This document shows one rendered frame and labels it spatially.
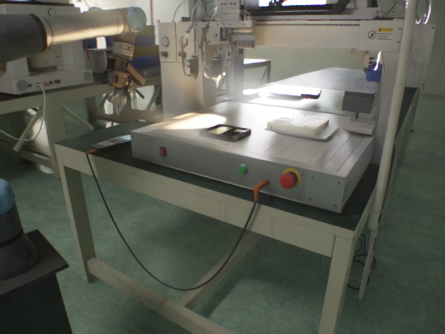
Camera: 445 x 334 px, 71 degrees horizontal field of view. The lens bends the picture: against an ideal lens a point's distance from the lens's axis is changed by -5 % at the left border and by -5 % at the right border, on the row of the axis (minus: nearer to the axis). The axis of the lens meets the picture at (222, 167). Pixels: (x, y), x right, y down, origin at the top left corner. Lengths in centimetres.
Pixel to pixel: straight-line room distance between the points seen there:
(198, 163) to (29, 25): 56
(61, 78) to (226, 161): 232
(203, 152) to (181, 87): 68
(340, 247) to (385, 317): 93
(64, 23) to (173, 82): 76
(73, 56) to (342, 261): 279
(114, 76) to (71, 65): 196
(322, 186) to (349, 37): 55
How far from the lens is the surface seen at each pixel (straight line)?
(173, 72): 161
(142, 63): 487
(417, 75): 146
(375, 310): 174
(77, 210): 161
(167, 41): 160
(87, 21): 102
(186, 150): 99
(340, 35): 118
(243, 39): 120
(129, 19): 110
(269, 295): 168
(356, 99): 124
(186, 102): 158
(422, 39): 145
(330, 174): 80
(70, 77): 311
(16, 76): 293
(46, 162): 324
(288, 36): 124
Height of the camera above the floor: 116
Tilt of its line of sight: 22 degrees down
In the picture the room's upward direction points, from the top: straight up
